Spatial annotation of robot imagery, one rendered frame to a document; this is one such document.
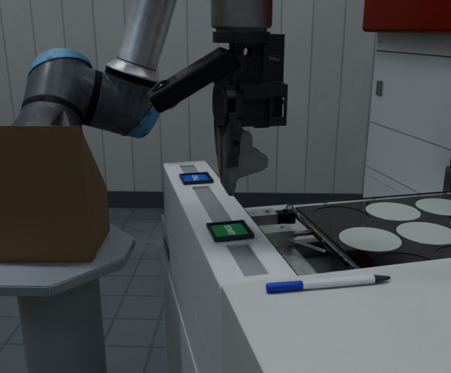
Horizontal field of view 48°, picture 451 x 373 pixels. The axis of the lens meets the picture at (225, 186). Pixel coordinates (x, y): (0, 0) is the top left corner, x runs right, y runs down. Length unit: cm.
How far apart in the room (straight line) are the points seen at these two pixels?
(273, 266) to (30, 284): 46
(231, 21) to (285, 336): 36
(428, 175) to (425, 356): 84
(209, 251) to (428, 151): 75
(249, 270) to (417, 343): 21
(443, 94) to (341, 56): 223
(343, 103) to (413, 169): 217
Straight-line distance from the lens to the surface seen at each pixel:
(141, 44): 105
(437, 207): 106
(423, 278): 62
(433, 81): 127
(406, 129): 135
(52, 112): 98
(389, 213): 100
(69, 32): 354
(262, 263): 62
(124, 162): 358
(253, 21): 62
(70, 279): 92
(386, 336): 50
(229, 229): 70
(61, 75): 104
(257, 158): 66
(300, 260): 82
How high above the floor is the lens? 124
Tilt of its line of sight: 18 degrees down
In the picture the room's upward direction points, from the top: straight up
